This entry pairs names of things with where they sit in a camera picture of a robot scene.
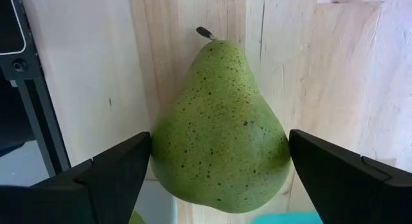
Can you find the green speckled pear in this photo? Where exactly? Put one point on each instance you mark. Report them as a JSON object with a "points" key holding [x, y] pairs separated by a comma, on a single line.
{"points": [[222, 137]]}

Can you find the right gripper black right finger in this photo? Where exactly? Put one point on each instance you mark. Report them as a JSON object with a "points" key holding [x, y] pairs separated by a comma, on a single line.
{"points": [[347, 185]]}

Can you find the black device white outline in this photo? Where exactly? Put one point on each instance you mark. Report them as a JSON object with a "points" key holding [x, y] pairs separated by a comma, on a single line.
{"points": [[9, 21]]}

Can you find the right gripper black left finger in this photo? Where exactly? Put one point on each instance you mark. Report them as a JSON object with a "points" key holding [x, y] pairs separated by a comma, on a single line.
{"points": [[109, 185]]}

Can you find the teal plastic lid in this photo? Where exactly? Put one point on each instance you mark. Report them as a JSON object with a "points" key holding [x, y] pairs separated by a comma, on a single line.
{"points": [[286, 218]]}

